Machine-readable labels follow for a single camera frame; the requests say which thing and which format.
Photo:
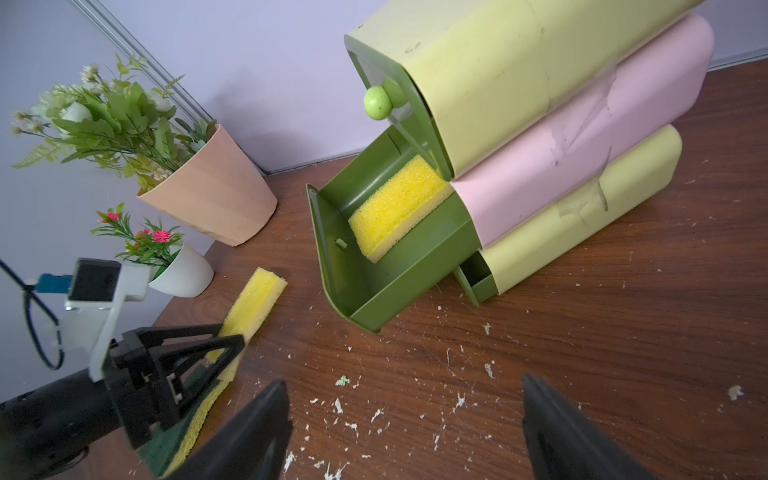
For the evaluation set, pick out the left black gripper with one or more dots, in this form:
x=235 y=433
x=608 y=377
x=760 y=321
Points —
x=155 y=375

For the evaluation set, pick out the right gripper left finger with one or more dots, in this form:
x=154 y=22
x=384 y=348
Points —
x=253 y=445

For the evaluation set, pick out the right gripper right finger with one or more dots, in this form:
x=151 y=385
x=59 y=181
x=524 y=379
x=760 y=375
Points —
x=564 y=444

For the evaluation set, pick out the large yellow sponge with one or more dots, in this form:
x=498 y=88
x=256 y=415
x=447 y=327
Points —
x=397 y=207

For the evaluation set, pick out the green pink drawer cabinet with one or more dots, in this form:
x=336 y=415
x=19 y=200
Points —
x=557 y=116

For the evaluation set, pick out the yellow green sponge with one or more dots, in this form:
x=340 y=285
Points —
x=168 y=449

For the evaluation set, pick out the yellow side up sponge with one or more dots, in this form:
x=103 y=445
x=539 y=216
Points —
x=253 y=305

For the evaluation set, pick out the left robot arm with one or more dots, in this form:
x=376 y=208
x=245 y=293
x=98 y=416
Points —
x=47 y=430

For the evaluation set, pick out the small white flower pot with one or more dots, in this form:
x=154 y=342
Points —
x=188 y=275

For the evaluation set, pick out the pink flowers small plant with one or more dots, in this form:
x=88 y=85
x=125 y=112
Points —
x=150 y=244

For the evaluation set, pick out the white flowers green plant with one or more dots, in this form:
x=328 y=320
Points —
x=114 y=123

